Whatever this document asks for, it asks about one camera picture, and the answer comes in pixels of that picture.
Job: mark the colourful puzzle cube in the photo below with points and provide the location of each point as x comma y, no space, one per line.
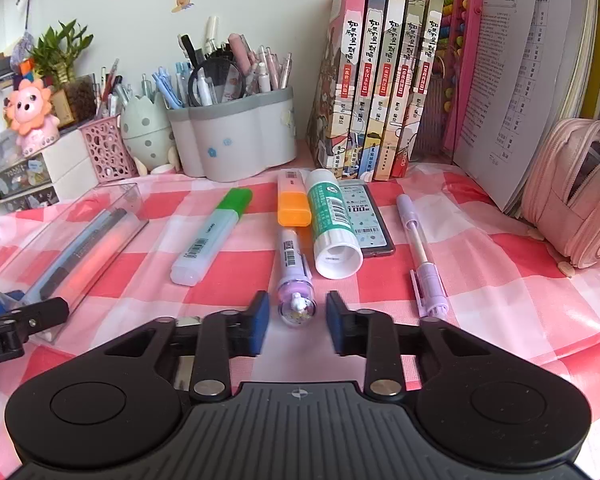
26,67

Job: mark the grey spine cartoon book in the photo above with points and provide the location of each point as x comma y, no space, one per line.
432,35

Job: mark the green egg pen holder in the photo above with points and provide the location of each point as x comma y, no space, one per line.
145,135

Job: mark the pink spine cartoon book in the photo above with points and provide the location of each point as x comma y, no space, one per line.
330,85

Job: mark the lilac mechanical pencil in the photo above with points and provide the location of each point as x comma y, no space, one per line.
417,245

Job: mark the white tape roll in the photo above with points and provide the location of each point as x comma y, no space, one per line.
156,169

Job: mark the pink pencil case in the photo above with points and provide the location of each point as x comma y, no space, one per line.
555,200

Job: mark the pink abacus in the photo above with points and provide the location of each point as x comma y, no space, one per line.
472,60

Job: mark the blue spine cartoon book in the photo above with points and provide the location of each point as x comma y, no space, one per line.
375,60

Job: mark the lucky bamboo plant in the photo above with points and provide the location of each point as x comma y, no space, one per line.
60,55

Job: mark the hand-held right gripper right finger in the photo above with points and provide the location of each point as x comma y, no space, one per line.
334,322

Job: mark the bundle of dark pens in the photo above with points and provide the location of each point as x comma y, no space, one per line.
111,92

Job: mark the orange highlighter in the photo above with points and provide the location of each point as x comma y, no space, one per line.
294,210

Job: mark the purple sachet bag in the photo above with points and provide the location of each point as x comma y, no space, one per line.
20,52

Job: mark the bundle of green pens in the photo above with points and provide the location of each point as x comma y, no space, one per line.
147,87

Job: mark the red spine cartoon book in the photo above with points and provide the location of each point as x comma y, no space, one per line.
414,60

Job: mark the peach pink highlighter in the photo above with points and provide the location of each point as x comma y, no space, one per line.
100,260

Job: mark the purple cartoon dome pen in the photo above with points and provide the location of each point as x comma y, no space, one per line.
292,265

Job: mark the green highlighter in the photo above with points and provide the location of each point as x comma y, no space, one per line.
210,240

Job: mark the grey white flower pen holder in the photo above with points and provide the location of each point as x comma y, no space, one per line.
230,135

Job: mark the stack of printed papers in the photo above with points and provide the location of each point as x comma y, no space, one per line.
520,85

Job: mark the dark pencil lead case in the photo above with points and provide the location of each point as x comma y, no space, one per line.
372,230

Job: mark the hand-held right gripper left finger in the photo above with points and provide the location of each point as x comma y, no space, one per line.
261,320

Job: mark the pink lion toy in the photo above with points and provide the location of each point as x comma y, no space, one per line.
30,110

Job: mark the green white glue stick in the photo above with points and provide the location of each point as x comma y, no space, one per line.
330,220

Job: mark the white drawer unit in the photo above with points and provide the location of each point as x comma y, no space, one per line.
65,160

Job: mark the black magnifying glass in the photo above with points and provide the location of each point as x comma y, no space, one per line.
220,80

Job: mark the pink checkered tablecloth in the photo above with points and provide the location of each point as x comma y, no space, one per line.
505,285

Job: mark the clear plastic box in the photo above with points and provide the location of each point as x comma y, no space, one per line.
130,200

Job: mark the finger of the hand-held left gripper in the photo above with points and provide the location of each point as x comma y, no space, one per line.
45,315
2,299

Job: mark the beaver wall sticker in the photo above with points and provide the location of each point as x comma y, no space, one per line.
184,1

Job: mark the pink mesh pen holder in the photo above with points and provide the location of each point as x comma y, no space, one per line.
107,150

